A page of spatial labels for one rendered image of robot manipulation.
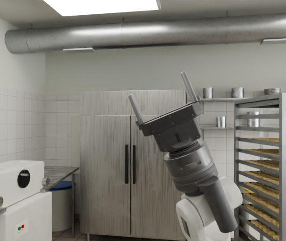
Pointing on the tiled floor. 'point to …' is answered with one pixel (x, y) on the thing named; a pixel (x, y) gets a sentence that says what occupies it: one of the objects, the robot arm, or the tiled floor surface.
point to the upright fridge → (126, 167)
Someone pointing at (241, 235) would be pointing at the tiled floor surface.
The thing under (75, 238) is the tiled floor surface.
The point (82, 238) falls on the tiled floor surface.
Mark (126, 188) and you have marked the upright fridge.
